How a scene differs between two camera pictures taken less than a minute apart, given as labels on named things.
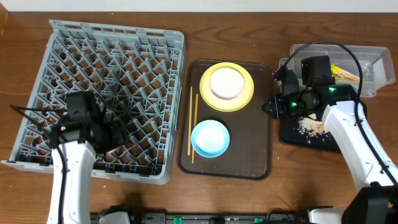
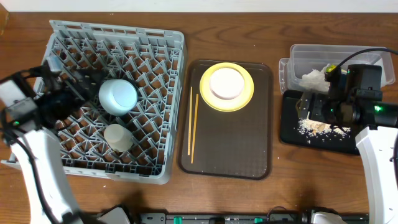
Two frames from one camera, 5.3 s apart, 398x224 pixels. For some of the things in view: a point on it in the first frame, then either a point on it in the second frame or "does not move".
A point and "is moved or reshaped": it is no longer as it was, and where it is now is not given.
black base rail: [277, 217] does not move
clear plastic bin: [364, 69] does not move
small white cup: [211, 137] is moved or reshaped
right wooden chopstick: [196, 109] does not move
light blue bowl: [210, 139] → [117, 97]
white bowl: [226, 83] does not move
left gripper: [53, 137] → [76, 88]
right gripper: [278, 106] → [315, 106]
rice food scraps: [310, 127] does not move
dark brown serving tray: [249, 154] does not move
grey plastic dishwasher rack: [140, 75] does not move
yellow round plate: [231, 104] does not move
